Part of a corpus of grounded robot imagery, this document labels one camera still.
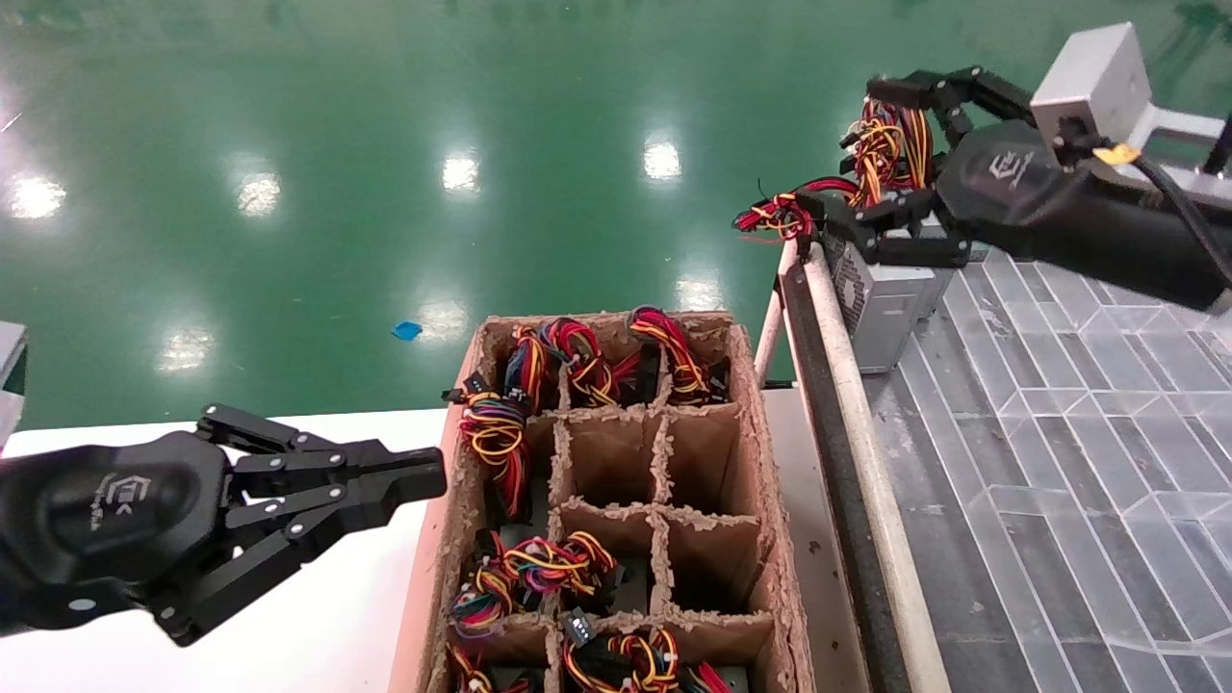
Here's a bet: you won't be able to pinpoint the cream rack pipe leg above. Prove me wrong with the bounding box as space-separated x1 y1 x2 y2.
754 236 802 388

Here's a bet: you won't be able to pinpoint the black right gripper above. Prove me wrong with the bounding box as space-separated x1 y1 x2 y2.
818 67 1108 269

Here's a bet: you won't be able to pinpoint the cream rack pipe rail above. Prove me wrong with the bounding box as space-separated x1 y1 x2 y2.
801 241 952 693

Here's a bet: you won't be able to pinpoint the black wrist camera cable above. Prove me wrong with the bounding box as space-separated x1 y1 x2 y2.
1131 154 1232 285

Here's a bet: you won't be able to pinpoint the grey metal box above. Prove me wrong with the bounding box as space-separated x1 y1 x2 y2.
0 321 28 451

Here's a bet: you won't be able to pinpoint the brown cardboard divider box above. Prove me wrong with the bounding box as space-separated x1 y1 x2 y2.
390 308 814 693

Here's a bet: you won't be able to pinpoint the black rack edge strip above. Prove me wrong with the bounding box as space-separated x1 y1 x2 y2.
778 255 911 693

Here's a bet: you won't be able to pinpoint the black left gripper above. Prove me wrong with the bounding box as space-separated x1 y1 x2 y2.
0 404 448 646

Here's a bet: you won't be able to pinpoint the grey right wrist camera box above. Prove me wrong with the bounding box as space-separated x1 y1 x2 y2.
1030 23 1228 174

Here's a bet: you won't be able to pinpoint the grey power supply, red cables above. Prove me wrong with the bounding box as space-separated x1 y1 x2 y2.
736 176 848 242

